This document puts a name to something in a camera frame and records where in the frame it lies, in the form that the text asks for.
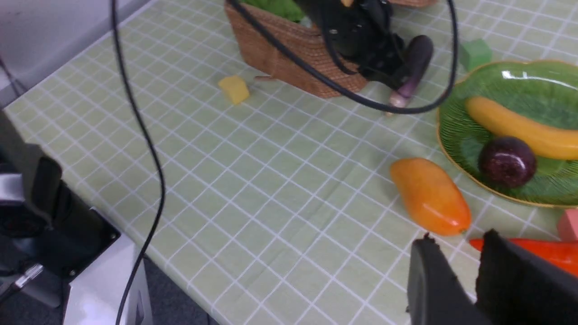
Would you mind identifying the orange toy carrot green top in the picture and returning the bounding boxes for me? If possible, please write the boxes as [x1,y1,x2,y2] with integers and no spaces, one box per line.
[469,238,578,277]

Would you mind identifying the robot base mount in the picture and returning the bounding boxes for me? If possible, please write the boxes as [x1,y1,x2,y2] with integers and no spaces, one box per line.
[0,113,154,325]

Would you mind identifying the orange toy mango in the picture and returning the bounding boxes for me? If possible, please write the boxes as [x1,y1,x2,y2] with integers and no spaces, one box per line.
[390,157,471,237]

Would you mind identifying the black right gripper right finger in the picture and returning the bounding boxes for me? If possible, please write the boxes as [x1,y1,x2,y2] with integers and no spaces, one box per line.
[475,230,578,325]

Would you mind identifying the green foam cube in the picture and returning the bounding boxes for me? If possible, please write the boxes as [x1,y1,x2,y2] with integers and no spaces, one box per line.
[459,38,493,72]

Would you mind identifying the green leaf-shaped glass plate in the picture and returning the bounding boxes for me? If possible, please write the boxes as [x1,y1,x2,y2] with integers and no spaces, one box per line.
[438,60,578,208]

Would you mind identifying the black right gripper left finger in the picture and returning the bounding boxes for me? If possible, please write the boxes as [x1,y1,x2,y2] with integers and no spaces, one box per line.
[407,234,491,325]

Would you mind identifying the salmon pink foam cube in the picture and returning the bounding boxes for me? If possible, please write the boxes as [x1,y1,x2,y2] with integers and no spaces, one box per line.
[557,209,578,242]

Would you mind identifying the woven wicker basket green lining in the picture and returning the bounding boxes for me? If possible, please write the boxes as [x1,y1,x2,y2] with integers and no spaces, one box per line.
[224,0,438,99]

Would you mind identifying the dark purple toy mangosteen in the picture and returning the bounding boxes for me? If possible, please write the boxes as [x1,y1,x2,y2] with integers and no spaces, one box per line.
[477,136,537,188]

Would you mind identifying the purple toy eggplant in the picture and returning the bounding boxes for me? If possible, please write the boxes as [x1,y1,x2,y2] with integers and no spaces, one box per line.
[389,34,434,108]

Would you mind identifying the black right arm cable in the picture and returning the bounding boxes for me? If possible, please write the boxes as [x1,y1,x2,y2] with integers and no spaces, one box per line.
[111,0,167,325]

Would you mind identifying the yellow foam hexagon block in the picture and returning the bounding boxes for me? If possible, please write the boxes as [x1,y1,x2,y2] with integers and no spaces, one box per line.
[218,75,250,105]

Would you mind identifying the yellow toy banana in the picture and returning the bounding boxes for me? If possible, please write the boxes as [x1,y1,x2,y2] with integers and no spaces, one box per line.
[465,96,578,160]

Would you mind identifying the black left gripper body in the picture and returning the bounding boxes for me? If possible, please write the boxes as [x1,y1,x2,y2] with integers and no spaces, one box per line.
[296,0,410,88]

